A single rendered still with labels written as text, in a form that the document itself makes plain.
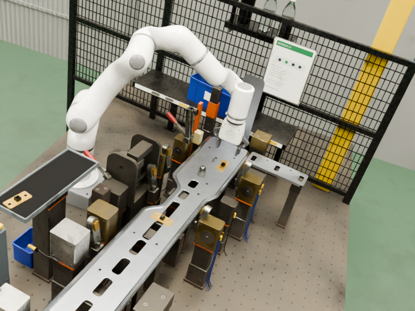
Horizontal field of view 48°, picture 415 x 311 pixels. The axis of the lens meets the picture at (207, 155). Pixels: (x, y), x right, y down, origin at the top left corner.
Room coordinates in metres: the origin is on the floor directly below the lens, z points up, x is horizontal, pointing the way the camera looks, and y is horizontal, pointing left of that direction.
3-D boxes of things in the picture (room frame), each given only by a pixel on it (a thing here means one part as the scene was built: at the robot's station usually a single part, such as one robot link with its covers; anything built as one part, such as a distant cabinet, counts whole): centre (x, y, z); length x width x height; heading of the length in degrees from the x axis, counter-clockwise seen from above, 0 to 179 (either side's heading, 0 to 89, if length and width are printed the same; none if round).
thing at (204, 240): (1.28, -0.09, 0.87); 0.12 x 0.07 x 0.35; 72
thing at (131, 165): (1.44, 0.27, 0.94); 0.18 x 0.13 x 0.49; 162
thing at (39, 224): (1.16, 0.50, 0.92); 0.10 x 0.08 x 0.45; 162
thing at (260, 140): (1.95, -0.24, 0.88); 0.08 x 0.08 x 0.36; 72
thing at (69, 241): (1.02, 0.38, 0.90); 0.13 x 0.08 x 0.41; 72
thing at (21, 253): (1.21, 0.59, 0.74); 0.11 x 0.10 x 0.09; 162
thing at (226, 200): (1.48, -0.15, 0.84); 0.10 x 0.05 x 0.29; 72
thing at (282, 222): (1.76, -0.44, 0.84); 0.05 x 0.05 x 0.29; 72
